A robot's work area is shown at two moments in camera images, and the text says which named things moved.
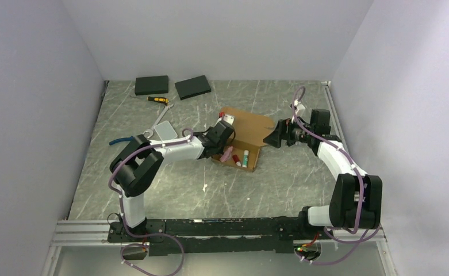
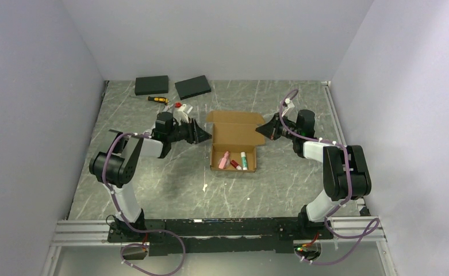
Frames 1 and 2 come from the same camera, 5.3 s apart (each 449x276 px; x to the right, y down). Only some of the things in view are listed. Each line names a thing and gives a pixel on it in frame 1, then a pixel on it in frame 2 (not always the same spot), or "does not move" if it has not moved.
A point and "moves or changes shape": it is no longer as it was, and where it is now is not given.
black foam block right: [192, 87] does not move
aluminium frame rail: [83, 233] does not move
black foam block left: [151, 85] does not move
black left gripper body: [221, 148] → [184, 131]
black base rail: [183, 236] does not move
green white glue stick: [245, 159] moves or changes shape
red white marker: [236, 159] moves or changes shape
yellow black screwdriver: [164, 100] does not move
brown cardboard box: [250, 130] moves or changes shape
